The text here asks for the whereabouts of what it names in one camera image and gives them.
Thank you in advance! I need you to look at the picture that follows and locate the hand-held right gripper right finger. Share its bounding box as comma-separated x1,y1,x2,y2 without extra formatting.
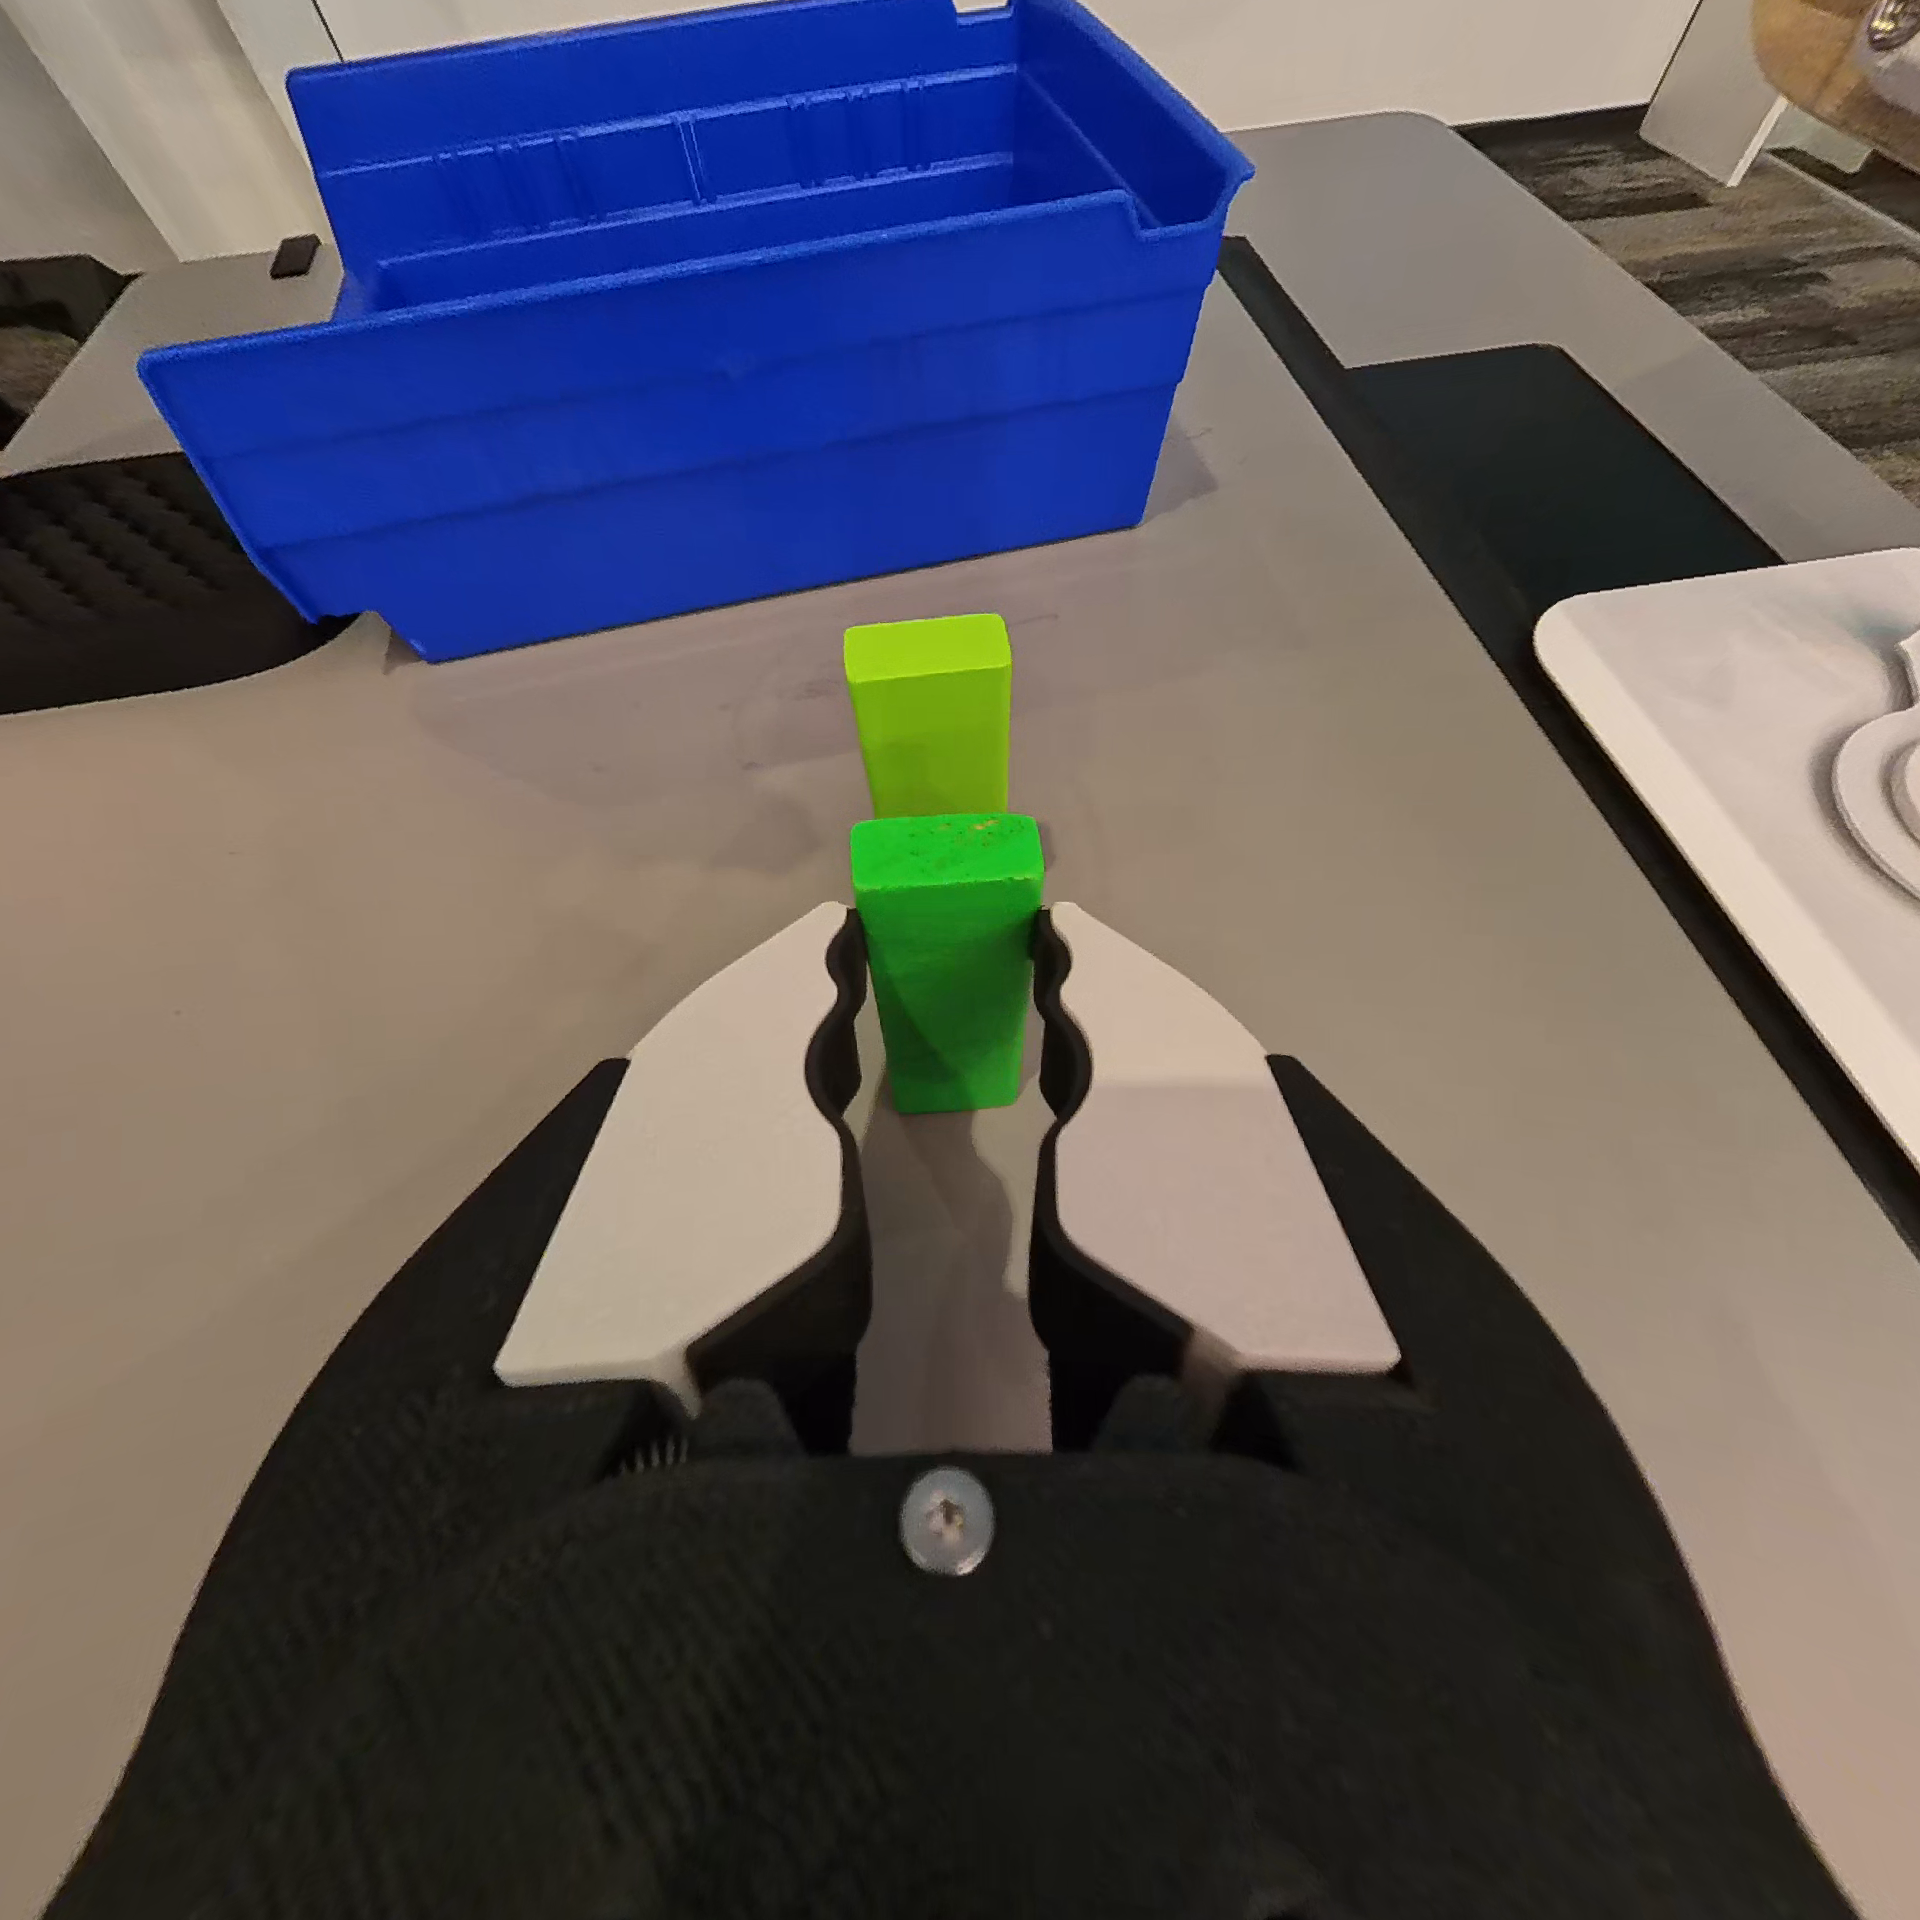
1026,899,1405,1393

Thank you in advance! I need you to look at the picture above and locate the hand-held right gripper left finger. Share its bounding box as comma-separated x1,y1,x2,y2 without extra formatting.
493,907,869,1393

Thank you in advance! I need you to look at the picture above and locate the lime green plank block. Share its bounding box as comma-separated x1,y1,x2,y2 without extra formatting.
841,612,1018,827

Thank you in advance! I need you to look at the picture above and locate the blue plastic bin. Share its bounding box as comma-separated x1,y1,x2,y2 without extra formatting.
136,0,1258,665

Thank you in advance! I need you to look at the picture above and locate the wooden document stand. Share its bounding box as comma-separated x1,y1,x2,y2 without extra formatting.
1637,0,1920,183
1535,547,1920,1089

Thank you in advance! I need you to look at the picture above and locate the black mesh pad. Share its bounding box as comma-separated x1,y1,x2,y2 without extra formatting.
0,450,317,715

